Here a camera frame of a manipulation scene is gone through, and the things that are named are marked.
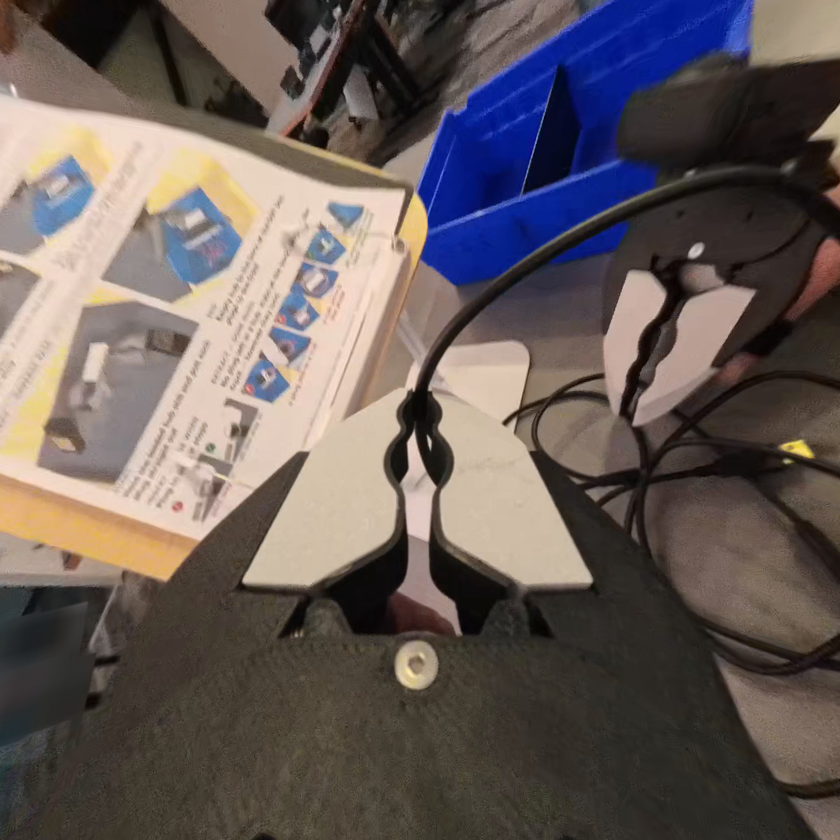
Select blue divided plastic bin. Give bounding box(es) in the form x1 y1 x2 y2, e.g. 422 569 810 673
416 0 756 287

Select black usb cable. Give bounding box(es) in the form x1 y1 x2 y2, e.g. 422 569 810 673
412 164 811 490

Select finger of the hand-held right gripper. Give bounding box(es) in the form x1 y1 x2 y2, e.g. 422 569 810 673
630 284 757 427
602 269 677 417

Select tangled black cable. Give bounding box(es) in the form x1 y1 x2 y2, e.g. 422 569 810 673
502 371 840 798

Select printed instruction sheets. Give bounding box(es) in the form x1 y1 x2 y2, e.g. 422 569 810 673
0 95 411 542

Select white stand with wooden board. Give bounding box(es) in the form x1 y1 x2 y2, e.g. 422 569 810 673
0 98 534 581

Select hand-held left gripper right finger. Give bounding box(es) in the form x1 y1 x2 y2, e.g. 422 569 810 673
413 388 595 636

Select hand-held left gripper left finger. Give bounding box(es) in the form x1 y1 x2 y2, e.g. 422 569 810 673
241 387 417 635

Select person's right hand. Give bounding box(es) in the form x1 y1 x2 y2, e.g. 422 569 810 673
717 185 840 389

